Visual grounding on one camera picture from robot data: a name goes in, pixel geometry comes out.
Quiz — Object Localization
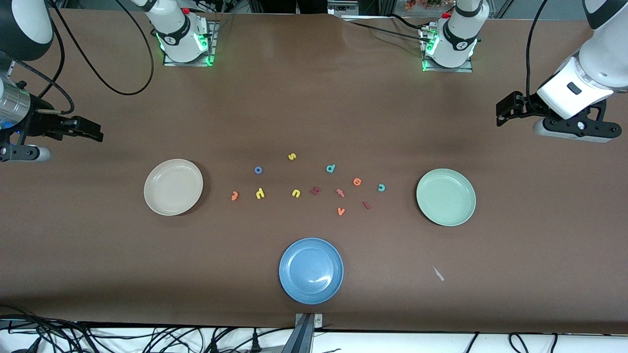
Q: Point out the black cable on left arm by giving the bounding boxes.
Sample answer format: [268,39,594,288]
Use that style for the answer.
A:
[525,0,551,114]

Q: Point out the orange flowers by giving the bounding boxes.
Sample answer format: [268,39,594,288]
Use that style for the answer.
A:
[405,0,454,11]

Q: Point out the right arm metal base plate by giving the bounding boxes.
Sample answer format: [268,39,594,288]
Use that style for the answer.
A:
[163,21,217,67]

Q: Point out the beige brown plate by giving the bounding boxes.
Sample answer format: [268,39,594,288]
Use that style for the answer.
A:
[143,158,204,217]

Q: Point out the black cable on table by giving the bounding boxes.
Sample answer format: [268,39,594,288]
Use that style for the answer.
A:
[388,13,427,31]
[349,21,430,41]

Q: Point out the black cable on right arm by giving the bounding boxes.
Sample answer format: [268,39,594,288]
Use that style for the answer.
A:
[10,0,155,116]

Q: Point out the blue plate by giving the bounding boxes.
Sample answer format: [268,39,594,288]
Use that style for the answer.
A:
[278,237,344,305]

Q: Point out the grey metal camera mount bracket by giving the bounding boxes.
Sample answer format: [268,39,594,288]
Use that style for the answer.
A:
[287,313,324,353]

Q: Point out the light green plate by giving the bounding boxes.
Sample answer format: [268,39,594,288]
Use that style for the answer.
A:
[416,168,477,227]

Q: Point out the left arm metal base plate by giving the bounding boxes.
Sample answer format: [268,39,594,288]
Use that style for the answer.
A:
[420,25,474,74]

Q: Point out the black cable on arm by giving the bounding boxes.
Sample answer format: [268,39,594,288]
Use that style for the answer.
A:
[10,0,155,116]
[525,0,551,114]

